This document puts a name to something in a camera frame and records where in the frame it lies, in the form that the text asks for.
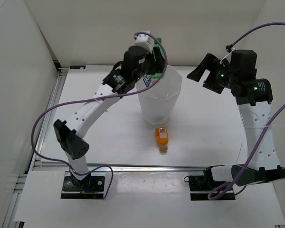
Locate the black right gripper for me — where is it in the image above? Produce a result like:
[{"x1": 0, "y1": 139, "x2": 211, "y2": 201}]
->
[{"x1": 187, "y1": 54, "x2": 238, "y2": 95}]

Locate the green plastic soda bottle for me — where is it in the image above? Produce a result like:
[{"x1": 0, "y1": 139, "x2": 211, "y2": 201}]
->
[{"x1": 150, "y1": 42, "x2": 165, "y2": 81}]

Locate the clear bottle white orange label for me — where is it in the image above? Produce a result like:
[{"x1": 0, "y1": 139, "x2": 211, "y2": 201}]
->
[{"x1": 143, "y1": 73, "x2": 161, "y2": 87}]

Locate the orange juice bottle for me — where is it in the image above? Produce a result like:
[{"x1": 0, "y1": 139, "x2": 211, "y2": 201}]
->
[{"x1": 155, "y1": 127, "x2": 169, "y2": 153}]

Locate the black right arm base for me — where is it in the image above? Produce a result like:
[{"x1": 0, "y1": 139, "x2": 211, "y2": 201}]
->
[{"x1": 183, "y1": 175, "x2": 235, "y2": 201}]

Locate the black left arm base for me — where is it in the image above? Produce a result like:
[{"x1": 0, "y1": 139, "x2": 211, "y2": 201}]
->
[{"x1": 60, "y1": 172, "x2": 105, "y2": 200}]

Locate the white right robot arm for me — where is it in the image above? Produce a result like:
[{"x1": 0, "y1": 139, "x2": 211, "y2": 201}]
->
[{"x1": 187, "y1": 50, "x2": 285, "y2": 190}]

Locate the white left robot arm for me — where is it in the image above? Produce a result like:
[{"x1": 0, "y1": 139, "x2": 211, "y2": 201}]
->
[{"x1": 53, "y1": 46, "x2": 165, "y2": 190}]

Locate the white plastic bin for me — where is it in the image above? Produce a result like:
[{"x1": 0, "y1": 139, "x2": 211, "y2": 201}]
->
[{"x1": 135, "y1": 66, "x2": 182, "y2": 125}]

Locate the blue label sticker left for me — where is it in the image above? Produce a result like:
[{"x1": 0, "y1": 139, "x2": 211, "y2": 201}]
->
[{"x1": 70, "y1": 65, "x2": 86, "y2": 69}]

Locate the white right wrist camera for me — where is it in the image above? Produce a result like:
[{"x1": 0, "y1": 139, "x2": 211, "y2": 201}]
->
[{"x1": 219, "y1": 45, "x2": 236, "y2": 67}]

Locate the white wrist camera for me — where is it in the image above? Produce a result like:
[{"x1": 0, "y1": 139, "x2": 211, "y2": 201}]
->
[
  {"x1": 219, "y1": 45, "x2": 236, "y2": 67},
  {"x1": 134, "y1": 34, "x2": 154, "y2": 53}
]

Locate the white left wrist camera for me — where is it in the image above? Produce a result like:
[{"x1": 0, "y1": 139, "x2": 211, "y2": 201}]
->
[{"x1": 134, "y1": 34, "x2": 154, "y2": 53}]

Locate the aluminium table rail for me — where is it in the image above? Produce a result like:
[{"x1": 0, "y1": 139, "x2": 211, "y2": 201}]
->
[{"x1": 37, "y1": 66, "x2": 247, "y2": 171}]

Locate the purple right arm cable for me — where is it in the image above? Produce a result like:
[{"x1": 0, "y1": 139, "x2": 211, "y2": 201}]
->
[{"x1": 208, "y1": 22, "x2": 285, "y2": 201}]

